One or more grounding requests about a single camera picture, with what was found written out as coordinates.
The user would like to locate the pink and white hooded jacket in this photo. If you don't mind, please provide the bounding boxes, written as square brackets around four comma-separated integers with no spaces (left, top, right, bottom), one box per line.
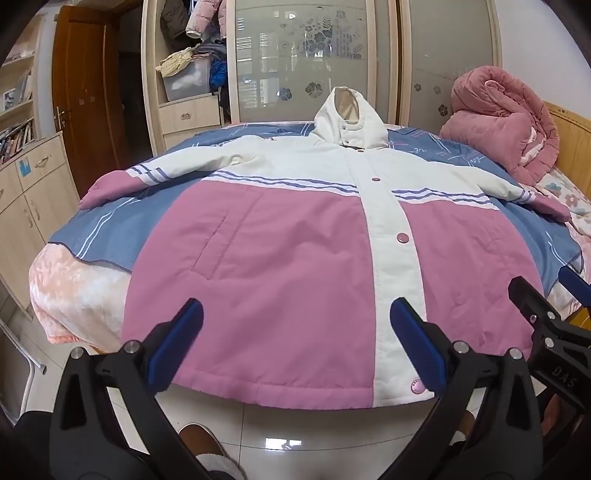
[78,87,573,409]

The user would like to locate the grey folded clothes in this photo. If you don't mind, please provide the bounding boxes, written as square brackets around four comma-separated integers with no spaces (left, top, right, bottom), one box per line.
[194,39,227,61]

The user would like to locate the blue striped bedsheet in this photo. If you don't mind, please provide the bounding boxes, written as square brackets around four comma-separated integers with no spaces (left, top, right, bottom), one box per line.
[48,121,583,296]

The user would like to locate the beige bookshelf cabinet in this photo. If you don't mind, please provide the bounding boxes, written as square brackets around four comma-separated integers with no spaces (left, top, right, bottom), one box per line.
[0,14,81,319]

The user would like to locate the floral bedsheet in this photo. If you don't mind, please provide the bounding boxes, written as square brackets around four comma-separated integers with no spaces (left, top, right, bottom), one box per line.
[536,166,591,278]

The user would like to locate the clear plastic storage box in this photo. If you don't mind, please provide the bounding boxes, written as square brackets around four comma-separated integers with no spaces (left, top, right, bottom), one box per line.
[163,59,211,102]

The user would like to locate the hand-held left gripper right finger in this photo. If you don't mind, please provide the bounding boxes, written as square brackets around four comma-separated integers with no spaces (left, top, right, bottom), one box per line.
[389,296,550,480]

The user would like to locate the pale yellow crumpled cloth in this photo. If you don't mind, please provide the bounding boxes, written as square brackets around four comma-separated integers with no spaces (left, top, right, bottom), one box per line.
[156,47,197,77]

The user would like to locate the beige wardrobe with glass doors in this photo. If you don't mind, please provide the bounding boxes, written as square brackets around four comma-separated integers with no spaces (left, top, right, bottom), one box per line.
[141,0,504,158]

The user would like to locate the wooden bed headboard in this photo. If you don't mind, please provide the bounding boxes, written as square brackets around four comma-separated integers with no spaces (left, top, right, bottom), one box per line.
[542,100,591,208]

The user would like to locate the peach fleece blanket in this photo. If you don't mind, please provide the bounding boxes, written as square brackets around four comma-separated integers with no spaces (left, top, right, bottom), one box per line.
[28,242,134,352]

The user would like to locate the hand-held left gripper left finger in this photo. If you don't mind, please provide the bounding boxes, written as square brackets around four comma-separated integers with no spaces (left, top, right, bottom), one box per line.
[48,298,218,480]

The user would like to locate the brown wooden door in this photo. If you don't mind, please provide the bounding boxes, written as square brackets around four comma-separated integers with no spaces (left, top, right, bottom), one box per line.
[51,6,123,195]

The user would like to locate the brown slipper with white lining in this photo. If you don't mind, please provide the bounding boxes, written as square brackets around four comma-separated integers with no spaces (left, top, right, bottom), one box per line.
[178,422,245,480]

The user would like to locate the row of books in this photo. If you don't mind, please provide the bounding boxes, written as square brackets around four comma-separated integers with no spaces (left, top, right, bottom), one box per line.
[0,121,35,164]

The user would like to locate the pink hanging puffer coat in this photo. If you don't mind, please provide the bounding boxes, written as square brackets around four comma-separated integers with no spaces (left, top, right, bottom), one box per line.
[185,0,227,40]

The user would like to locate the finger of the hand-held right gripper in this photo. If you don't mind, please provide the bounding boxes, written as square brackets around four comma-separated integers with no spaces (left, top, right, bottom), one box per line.
[508,276,591,411]
[558,267,591,309]

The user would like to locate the pink rolled quilt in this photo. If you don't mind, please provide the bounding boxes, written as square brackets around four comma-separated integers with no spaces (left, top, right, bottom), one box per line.
[438,65,561,185]

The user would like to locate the dark brown hanging coat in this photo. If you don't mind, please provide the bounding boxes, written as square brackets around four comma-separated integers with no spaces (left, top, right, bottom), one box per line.
[160,0,190,49]

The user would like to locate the white metal frame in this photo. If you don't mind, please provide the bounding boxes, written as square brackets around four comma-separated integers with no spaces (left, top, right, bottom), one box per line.
[0,318,47,416]

